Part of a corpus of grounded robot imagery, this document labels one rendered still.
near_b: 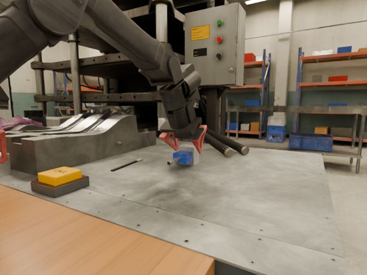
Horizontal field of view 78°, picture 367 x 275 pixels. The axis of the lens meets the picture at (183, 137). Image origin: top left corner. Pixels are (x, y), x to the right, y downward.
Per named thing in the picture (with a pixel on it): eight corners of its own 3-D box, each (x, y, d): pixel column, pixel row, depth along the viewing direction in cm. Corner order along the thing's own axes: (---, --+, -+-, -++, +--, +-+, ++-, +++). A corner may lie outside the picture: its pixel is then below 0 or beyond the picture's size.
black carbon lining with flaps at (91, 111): (45, 143, 63) (42, 108, 62) (15, 138, 71) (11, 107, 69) (130, 130, 93) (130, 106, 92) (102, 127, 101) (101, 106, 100)
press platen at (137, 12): (169, 25, 113) (169, -16, 110) (26, 53, 175) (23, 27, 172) (223, 55, 184) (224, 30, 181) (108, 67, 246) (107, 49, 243)
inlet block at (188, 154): (177, 174, 57) (177, 154, 56) (160, 172, 60) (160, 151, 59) (199, 162, 69) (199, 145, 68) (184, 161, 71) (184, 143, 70)
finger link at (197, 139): (190, 143, 70) (182, 118, 65) (212, 145, 67) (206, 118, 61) (180, 158, 65) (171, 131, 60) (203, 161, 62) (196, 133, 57)
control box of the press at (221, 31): (227, 276, 130) (236, -2, 108) (180, 258, 144) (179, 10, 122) (237, 254, 149) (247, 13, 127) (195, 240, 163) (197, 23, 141)
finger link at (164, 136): (175, 142, 72) (167, 117, 67) (196, 144, 69) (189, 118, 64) (165, 156, 68) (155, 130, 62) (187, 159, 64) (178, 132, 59)
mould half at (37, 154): (37, 176, 56) (31, 121, 54) (-12, 163, 69) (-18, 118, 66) (156, 144, 99) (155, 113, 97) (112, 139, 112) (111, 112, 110)
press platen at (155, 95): (170, 124, 120) (170, 89, 118) (33, 117, 182) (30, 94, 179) (222, 115, 192) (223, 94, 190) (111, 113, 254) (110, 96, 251)
